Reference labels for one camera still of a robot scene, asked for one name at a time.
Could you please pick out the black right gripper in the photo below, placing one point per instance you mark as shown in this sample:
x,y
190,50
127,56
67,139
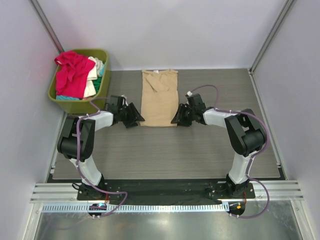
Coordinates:
x,y
179,118

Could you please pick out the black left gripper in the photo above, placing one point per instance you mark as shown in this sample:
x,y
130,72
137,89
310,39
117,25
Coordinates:
x,y
134,114

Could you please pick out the beige t shirt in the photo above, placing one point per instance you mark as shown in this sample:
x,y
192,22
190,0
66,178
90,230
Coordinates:
x,y
160,98

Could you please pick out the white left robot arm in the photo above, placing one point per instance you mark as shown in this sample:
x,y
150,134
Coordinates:
x,y
77,138

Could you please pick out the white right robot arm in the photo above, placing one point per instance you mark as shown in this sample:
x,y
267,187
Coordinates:
x,y
246,132

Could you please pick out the pink t shirt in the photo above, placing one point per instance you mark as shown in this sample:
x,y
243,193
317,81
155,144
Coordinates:
x,y
87,98

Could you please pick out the green t shirt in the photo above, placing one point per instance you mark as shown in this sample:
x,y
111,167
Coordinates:
x,y
97,83

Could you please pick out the cream t shirt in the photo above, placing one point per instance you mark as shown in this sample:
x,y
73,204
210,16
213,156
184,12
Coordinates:
x,y
94,78

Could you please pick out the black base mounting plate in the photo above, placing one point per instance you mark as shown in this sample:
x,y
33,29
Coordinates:
x,y
165,192

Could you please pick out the left aluminium corner post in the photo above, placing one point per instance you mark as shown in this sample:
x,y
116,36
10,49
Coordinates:
x,y
46,24

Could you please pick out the aluminium corner post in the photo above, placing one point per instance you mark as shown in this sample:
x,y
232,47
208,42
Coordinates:
x,y
285,10
46,24

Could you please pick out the aluminium frame rail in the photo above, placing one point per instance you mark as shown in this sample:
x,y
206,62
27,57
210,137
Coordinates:
x,y
277,190

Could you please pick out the white slotted cable duct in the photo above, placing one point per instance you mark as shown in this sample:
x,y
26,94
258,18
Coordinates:
x,y
105,208

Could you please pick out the right aluminium corner post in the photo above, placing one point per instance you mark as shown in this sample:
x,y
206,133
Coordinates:
x,y
285,10

